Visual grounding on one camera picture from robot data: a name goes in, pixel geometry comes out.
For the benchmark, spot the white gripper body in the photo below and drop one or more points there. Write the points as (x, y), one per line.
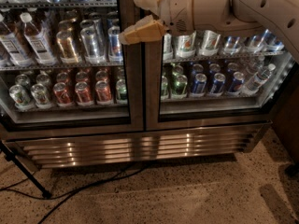
(177, 11)

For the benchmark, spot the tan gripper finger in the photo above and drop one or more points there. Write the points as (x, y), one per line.
(146, 30)
(149, 5)

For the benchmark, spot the glass fridge door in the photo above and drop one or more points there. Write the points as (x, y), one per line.
(257, 51)
(72, 16)

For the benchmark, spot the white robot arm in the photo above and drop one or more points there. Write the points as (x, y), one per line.
(224, 17)

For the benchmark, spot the stainless fridge bottom grille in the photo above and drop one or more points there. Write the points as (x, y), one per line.
(53, 153)

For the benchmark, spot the white orange tall can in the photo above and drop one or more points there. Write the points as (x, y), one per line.
(184, 45)

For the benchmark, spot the green soda can left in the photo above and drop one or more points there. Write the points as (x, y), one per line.
(121, 91)

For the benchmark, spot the green soda can right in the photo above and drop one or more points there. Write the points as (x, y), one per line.
(179, 87)

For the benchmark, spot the blue soda can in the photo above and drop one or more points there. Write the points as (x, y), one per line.
(198, 85)
(217, 84)
(238, 79)

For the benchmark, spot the red soda can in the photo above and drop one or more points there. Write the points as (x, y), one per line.
(103, 92)
(63, 95)
(84, 94)

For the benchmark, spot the gold tall can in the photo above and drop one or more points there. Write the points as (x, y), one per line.
(68, 47)

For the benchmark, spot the clear water bottle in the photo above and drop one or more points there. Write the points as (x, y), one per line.
(258, 79)

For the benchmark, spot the tea bottle white label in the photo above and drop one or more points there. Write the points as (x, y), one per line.
(37, 37)

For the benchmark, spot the green white soda can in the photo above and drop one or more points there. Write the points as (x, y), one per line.
(21, 97)

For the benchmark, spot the dark wooden cabinet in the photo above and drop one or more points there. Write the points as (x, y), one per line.
(286, 121)

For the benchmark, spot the black tripod leg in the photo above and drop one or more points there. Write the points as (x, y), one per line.
(10, 156)

